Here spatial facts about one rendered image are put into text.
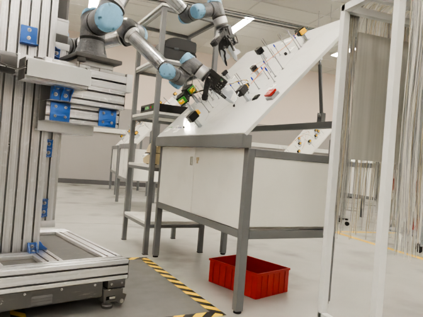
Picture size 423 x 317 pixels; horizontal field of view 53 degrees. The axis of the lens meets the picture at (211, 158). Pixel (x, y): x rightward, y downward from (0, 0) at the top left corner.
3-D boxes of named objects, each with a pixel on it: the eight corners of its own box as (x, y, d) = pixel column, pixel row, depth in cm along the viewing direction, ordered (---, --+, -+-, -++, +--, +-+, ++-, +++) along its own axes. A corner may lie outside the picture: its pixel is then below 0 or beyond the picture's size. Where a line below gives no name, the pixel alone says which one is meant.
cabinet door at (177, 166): (190, 212, 254) (195, 147, 255) (158, 201, 303) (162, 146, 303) (192, 212, 255) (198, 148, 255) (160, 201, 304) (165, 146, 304)
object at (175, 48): (160, 58, 317) (162, 33, 317) (149, 63, 337) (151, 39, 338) (196, 65, 332) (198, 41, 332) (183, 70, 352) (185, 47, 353)
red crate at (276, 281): (255, 300, 225) (257, 274, 225) (206, 281, 254) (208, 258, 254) (288, 292, 245) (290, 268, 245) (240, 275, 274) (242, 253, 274)
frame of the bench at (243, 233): (235, 314, 202) (248, 148, 202) (152, 256, 306) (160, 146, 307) (330, 303, 230) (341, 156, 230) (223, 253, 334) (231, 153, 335)
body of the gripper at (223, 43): (239, 44, 232) (232, 22, 231) (228, 46, 227) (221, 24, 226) (230, 48, 238) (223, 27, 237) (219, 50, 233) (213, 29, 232)
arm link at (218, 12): (203, 2, 230) (214, 0, 235) (208, 22, 231) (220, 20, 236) (211, -4, 224) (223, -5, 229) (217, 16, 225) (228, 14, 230)
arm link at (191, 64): (179, 63, 231) (189, 51, 229) (194, 77, 231) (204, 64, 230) (176, 63, 223) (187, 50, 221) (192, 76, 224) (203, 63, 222)
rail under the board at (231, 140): (242, 147, 200) (242, 133, 200) (155, 146, 305) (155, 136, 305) (251, 148, 203) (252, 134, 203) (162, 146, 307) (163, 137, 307)
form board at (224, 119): (158, 138, 306) (157, 136, 305) (248, 54, 339) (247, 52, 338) (247, 135, 202) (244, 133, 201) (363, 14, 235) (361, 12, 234)
